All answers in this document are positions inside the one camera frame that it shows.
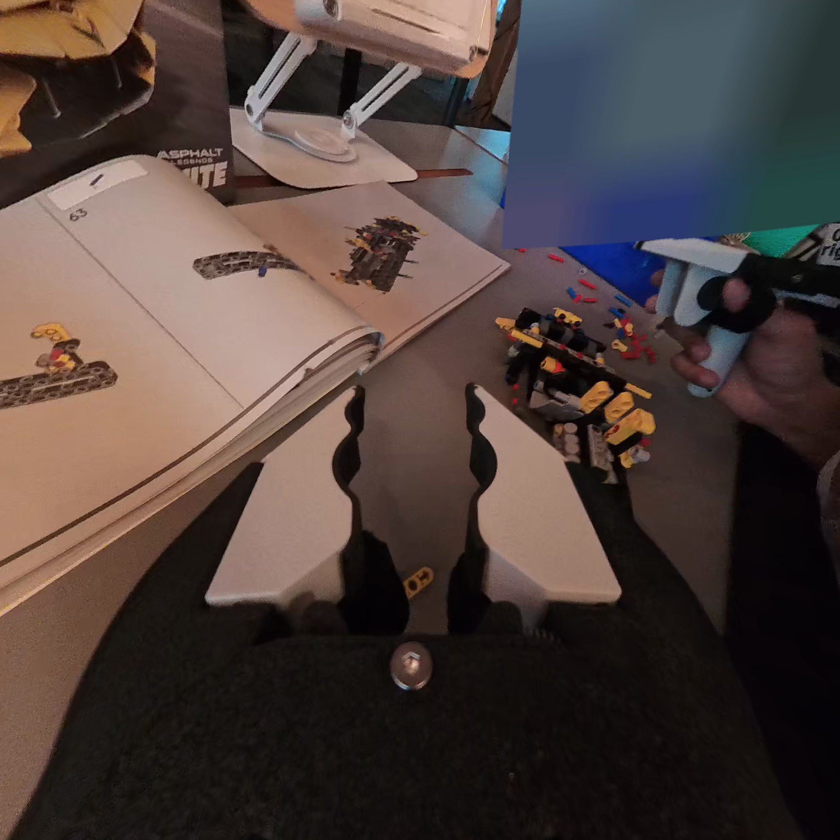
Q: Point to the scattered red blue lego pins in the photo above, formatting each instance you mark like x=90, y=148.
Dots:
x=633, y=354

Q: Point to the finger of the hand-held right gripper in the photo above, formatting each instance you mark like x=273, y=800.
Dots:
x=695, y=253

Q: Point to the green tote bag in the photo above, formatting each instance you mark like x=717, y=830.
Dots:
x=774, y=239

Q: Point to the wooden document stand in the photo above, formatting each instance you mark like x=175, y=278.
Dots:
x=315, y=154

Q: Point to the dark trousers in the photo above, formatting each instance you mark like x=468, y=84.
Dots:
x=774, y=590

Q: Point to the open instruction booklet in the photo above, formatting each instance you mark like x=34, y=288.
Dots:
x=164, y=315

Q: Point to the lego car set box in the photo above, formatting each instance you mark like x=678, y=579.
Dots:
x=184, y=79

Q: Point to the person's right hand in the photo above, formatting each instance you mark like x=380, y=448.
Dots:
x=787, y=374

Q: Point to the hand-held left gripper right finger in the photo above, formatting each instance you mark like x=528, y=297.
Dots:
x=544, y=525

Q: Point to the small yellow lego beam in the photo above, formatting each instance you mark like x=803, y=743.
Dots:
x=418, y=583

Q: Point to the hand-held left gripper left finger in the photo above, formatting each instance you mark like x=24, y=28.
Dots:
x=289, y=525

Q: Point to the black yellow lego car chassis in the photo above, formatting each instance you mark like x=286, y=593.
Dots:
x=571, y=367

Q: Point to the blue plastic bin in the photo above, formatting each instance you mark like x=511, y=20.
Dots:
x=604, y=269

